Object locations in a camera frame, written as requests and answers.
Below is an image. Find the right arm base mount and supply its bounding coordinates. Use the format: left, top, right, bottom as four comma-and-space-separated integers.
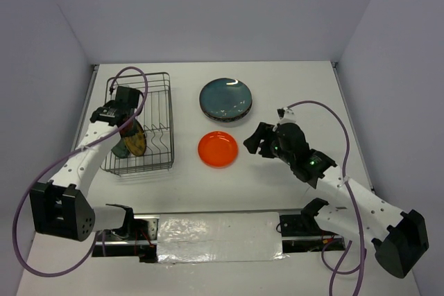
275, 198, 345, 254

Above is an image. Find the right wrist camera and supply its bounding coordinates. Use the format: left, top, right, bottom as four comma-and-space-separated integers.
277, 107, 296, 125

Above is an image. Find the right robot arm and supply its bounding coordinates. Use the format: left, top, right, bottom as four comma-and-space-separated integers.
244, 122, 429, 279

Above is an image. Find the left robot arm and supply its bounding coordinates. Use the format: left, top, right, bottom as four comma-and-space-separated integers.
29, 87, 143, 241

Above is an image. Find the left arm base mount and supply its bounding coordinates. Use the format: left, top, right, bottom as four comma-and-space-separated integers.
92, 214, 160, 263

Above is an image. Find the dark green plate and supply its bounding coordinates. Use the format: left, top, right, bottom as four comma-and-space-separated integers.
198, 78, 253, 116

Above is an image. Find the blue floral celadon plate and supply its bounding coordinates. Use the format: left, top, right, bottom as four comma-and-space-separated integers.
111, 138, 130, 159

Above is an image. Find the orange plastic plate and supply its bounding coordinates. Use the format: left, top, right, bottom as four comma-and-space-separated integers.
197, 131, 239, 168

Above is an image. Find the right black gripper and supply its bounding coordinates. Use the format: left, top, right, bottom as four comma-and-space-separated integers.
243, 121, 294, 165

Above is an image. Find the wire dish rack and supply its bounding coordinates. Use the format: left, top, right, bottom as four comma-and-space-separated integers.
101, 72, 174, 175

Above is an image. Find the silver foil tape sheet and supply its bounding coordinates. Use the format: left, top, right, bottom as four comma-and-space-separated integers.
157, 212, 284, 263

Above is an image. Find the amber brown small plate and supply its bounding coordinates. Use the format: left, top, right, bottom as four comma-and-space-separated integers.
123, 121, 147, 157

